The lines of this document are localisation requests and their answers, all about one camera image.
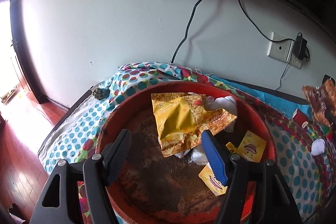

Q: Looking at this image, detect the yellow medicine box with mouth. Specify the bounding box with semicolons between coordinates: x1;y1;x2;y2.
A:
226;131;266;162

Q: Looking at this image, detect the white sock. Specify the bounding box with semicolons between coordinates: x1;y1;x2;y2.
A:
311;139;326;156

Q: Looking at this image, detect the brown snack bag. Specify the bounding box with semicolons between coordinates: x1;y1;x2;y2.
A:
302;79;335;127

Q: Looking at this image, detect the yellow snack bag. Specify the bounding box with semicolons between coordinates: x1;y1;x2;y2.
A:
151;93;237;157

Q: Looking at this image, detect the colourful polka dot cloth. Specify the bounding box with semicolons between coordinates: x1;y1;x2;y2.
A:
38;62;335;223

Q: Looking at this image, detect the dark red small box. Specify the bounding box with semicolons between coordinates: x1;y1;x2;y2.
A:
292;108;309;128

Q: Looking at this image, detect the green red medicine box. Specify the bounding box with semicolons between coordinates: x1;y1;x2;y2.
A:
320;125;334;141

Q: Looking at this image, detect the red round basin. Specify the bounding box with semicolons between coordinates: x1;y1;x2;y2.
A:
96;81;277;224

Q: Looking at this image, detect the blue cloth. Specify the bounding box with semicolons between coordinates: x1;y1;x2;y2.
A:
211;75;313;121

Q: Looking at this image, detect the white crumpled tissue top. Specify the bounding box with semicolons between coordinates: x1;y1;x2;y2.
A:
189;93;238;133

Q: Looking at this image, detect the black power adapter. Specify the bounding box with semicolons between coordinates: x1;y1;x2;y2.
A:
293;32;310;62

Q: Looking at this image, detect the white wall socket plate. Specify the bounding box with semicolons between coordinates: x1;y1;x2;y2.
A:
266;32;302;69

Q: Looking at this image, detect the black thin cable left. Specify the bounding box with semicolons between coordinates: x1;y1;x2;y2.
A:
170;0;217;65

